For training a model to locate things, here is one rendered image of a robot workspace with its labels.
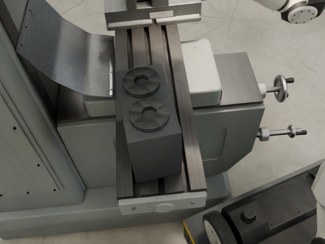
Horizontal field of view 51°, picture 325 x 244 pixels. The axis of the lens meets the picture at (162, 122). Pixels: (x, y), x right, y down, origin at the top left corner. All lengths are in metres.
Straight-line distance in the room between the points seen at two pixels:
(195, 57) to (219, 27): 1.51
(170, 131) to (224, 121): 0.63
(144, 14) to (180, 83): 0.33
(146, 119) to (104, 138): 0.64
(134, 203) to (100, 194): 0.86
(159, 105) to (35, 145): 0.67
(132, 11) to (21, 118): 0.52
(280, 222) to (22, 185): 1.04
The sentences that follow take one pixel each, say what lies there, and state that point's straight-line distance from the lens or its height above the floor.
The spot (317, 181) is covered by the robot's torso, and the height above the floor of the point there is 0.97.
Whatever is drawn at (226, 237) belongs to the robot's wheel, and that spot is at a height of 0.59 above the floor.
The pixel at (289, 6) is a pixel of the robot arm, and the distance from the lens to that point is 1.07.
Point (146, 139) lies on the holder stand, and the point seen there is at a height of 1.13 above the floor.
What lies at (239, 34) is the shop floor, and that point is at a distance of 2.76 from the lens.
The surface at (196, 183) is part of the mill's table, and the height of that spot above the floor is 0.94.
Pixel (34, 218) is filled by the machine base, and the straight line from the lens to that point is 1.78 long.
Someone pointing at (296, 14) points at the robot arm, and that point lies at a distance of 1.06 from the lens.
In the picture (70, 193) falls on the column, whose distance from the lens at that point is 1.65.
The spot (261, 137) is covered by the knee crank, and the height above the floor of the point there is 0.52.
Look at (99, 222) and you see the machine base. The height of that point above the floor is 0.12.
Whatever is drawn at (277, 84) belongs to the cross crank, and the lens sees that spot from 1.53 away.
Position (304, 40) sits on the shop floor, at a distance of 2.81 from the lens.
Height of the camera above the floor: 1.72
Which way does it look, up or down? 53 degrees down
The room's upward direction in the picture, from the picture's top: 4 degrees counter-clockwise
